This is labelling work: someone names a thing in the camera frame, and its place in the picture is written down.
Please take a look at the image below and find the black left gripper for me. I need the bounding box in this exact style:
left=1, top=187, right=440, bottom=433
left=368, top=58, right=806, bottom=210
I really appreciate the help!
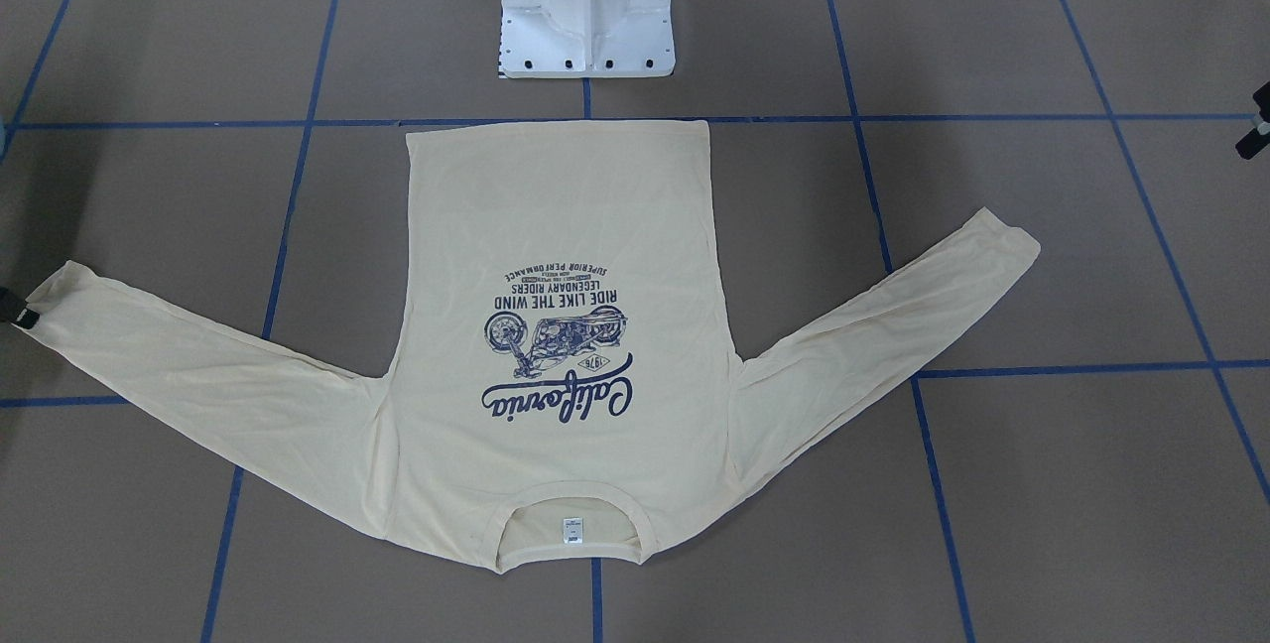
left=1234, top=83, right=1270, bottom=160

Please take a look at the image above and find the cream long-sleeve printed shirt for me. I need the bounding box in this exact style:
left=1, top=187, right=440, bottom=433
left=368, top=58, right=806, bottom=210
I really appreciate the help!
left=29, top=119, right=1040, bottom=574

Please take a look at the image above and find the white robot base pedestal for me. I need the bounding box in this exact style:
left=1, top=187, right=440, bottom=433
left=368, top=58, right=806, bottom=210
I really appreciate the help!
left=498, top=0, right=676, bottom=79

